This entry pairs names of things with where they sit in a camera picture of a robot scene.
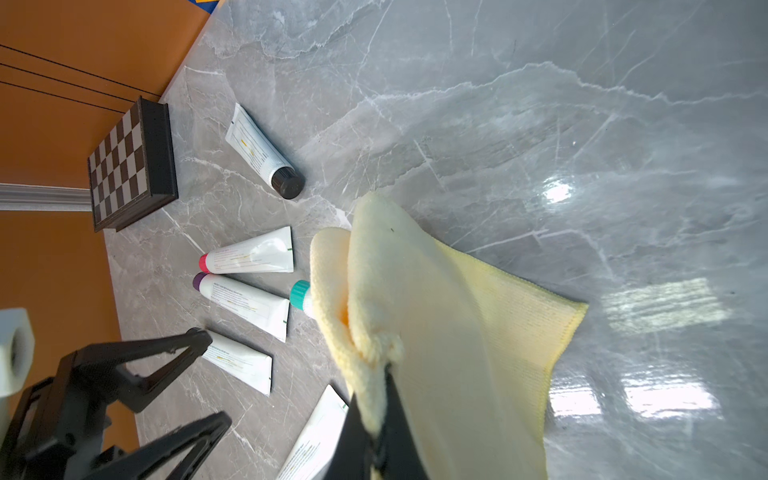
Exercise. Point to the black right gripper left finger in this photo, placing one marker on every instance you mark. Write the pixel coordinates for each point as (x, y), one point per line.
(351, 459)

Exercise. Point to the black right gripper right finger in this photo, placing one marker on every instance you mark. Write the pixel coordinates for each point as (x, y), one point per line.
(399, 459)

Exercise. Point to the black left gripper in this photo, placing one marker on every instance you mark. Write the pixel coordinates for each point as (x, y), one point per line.
(57, 431)

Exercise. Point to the white toothpaste tube purple cap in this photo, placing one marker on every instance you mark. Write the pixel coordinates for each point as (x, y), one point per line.
(314, 449)

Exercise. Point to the yellow cleaning cloth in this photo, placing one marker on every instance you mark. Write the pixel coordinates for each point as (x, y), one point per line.
(470, 348)

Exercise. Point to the white toothpaste tube flat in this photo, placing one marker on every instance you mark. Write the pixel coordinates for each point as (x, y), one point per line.
(246, 364)

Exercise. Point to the white tube green cap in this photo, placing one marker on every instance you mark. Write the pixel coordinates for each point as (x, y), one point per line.
(301, 298)

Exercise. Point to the white tube pink cap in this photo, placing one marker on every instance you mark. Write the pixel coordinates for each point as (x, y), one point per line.
(268, 253)

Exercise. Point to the white tube black cap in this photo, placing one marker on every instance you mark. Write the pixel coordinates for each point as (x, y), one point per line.
(245, 137)

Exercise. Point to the folding chessboard box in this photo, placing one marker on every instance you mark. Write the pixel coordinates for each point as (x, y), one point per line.
(132, 170)

